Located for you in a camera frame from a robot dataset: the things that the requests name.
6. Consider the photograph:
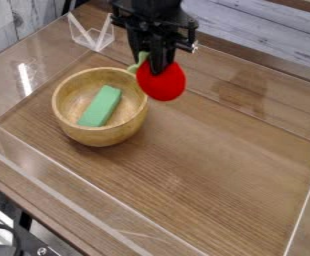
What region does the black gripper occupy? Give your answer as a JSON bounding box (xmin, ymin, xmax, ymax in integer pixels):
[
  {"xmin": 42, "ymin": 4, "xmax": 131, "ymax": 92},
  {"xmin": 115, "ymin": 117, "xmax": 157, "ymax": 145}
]
[{"xmin": 109, "ymin": 0, "xmax": 200, "ymax": 75}]

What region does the red plush strawberry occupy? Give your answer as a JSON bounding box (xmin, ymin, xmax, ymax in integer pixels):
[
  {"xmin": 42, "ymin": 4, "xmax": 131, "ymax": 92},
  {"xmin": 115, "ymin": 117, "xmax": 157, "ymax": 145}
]
[{"xmin": 127, "ymin": 51, "xmax": 186, "ymax": 101}]

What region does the green rectangular block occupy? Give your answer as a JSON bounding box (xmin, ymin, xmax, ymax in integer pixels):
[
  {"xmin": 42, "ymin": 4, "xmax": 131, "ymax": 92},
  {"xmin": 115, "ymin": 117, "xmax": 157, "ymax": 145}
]
[{"xmin": 78, "ymin": 85, "xmax": 122, "ymax": 127}]

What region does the wooden bowl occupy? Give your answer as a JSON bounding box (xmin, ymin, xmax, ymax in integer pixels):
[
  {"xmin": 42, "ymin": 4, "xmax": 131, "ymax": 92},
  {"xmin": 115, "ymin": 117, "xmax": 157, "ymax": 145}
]
[{"xmin": 53, "ymin": 67, "xmax": 149, "ymax": 147}]

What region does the black metal table leg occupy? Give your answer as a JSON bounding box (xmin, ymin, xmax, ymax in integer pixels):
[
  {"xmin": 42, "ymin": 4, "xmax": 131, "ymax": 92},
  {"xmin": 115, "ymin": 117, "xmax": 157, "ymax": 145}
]
[{"xmin": 18, "ymin": 211, "xmax": 33, "ymax": 230}]

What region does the clear acrylic corner bracket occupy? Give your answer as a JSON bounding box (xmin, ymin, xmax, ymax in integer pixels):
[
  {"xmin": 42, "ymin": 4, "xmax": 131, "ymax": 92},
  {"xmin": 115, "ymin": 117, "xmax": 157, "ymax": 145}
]
[{"xmin": 67, "ymin": 13, "xmax": 115, "ymax": 52}]

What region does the clear acrylic tray wall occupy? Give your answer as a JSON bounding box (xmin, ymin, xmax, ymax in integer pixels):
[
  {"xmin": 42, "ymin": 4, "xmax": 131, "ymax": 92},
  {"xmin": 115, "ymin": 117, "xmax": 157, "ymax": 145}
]
[{"xmin": 0, "ymin": 127, "xmax": 208, "ymax": 256}]

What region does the black cable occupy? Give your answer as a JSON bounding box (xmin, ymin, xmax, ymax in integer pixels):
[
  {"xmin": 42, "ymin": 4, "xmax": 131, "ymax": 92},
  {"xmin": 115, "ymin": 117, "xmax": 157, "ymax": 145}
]
[{"xmin": 0, "ymin": 223, "xmax": 30, "ymax": 256}]

